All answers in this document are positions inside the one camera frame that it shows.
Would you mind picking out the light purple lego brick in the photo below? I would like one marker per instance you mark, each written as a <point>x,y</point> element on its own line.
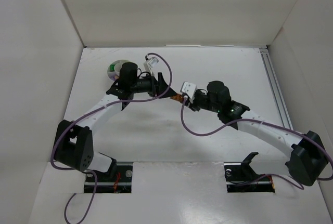
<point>115,77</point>

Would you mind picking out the orange lego brick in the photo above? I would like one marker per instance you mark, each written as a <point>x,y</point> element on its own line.
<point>178,98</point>

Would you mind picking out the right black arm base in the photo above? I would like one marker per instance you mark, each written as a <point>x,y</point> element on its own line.
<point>241,178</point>

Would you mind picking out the aluminium rail right edge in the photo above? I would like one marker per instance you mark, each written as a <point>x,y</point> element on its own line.
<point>275,88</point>

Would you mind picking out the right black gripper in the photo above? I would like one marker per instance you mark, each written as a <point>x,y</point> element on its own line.
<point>194,102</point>

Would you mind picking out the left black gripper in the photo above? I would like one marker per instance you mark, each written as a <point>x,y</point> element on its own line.
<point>156,86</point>

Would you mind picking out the white round divided container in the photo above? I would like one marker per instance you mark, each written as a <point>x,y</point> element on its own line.
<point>119,64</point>

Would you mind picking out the green lego brick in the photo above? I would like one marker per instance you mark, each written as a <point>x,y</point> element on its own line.
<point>111,68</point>

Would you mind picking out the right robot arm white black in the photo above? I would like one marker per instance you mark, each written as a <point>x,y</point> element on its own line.
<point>306,154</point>

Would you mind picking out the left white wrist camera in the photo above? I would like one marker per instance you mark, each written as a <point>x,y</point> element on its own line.
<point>150,63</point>

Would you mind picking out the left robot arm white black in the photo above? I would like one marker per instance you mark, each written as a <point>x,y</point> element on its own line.
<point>73,146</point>

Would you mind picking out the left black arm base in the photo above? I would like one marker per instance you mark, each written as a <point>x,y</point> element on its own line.
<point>121,182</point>

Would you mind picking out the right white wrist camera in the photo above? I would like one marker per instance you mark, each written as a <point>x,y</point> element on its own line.
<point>188,89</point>

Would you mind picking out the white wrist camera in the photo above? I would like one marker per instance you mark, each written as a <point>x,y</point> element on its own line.
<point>188,89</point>
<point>150,63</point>

